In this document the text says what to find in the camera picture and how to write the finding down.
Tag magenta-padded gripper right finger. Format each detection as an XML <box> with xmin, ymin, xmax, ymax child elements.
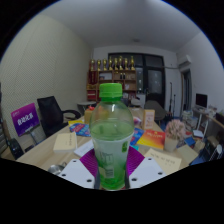
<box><xmin>125</xmin><ymin>145</ymin><xmax>168</xmax><ymax>190</ymax></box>

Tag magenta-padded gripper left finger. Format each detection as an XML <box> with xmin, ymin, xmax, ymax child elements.
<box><xmin>57</xmin><ymin>148</ymin><xmax>100</xmax><ymax>190</ymax></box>

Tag green drink bottle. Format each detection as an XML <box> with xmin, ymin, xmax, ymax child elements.
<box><xmin>89</xmin><ymin>82</ymin><xmax>136</xmax><ymax>191</ymax></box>

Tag beige flat book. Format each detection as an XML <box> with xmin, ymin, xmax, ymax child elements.
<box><xmin>145</xmin><ymin>148</ymin><xmax>183</xmax><ymax>176</ymax></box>

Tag white paper booklet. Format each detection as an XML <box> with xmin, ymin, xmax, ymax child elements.
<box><xmin>73</xmin><ymin>139</ymin><xmax>95</xmax><ymax>158</ymax></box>

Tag yellow and red book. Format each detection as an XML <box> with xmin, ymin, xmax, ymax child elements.
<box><xmin>136</xmin><ymin>129</ymin><xmax>167</xmax><ymax>151</ymax></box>

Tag cream thick book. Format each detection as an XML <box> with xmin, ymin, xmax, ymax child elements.
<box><xmin>53</xmin><ymin>131</ymin><xmax>78</xmax><ymax>154</ymax></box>

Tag blue and red magazine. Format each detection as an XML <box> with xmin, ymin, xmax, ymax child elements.
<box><xmin>129</xmin><ymin>127</ymin><xmax>145</xmax><ymax>147</ymax></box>
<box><xmin>69</xmin><ymin>122</ymin><xmax>92</xmax><ymax>138</ymax></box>

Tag small wooden side table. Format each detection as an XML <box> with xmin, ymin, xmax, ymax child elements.
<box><xmin>176</xmin><ymin>143</ymin><xmax>200</xmax><ymax>164</ymax></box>

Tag pink flowers in white pot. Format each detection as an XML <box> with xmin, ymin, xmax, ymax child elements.
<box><xmin>163</xmin><ymin>118</ymin><xmax>187</xmax><ymax>153</ymax></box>

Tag orange upright box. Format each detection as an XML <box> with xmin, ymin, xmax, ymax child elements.
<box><xmin>142</xmin><ymin>109</ymin><xmax>156</xmax><ymax>130</ymax></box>

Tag gift box with red ribbon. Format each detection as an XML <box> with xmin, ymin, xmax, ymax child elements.
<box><xmin>83</xmin><ymin>105</ymin><xmax>98</xmax><ymax>125</ymax></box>

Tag grey armchair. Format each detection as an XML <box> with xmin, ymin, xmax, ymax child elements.
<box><xmin>143</xmin><ymin>99</ymin><xmax>168</xmax><ymax>126</ymax></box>

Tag black office chair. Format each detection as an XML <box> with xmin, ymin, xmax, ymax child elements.
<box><xmin>36</xmin><ymin>95</ymin><xmax>82</xmax><ymax>138</ymax></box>

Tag book stacks on floor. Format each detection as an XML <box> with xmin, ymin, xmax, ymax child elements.
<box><xmin>181</xmin><ymin>109</ymin><xmax>205</xmax><ymax>139</ymax></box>

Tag white-seat wooden stool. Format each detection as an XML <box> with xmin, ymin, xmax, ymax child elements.
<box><xmin>130</xmin><ymin>93</ymin><xmax>147</xmax><ymax>109</ymax></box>

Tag purple sign board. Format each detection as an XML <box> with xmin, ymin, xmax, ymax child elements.
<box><xmin>10</xmin><ymin>102</ymin><xmax>41</xmax><ymax>143</ymax></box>

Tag black tripod stand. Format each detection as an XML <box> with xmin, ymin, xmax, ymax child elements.
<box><xmin>168</xmin><ymin>82</ymin><xmax>178</xmax><ymax>114</ymax></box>

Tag black computer monitor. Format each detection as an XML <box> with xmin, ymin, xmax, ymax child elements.
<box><xmin>195</xmin><ymin>93</ymin><xmax>209</xmax><ymax>109</ymax></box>

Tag black framed glass door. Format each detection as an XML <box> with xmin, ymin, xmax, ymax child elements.
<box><xmin>108</xmin><ymin>52</ymin><xmax>167</xmax><ymax>108</ymax></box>

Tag wooden shelf unit with trophies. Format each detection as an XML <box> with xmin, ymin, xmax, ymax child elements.
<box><xmin>87</xmin><ymin>54</ymin><xmax>138</xmax><ymax>103</ymax></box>

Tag long wooden wall desk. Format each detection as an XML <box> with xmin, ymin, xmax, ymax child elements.
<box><xmin>193</xmin><ymin>108</ymin><xmax>224</xmax><ymax>134</ymax></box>

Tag white wall air conditioner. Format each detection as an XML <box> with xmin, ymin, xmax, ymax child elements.
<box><xmin>177</xmin><ymin>54</ymin><xmax>193</xmax><ymax>69</ymax></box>

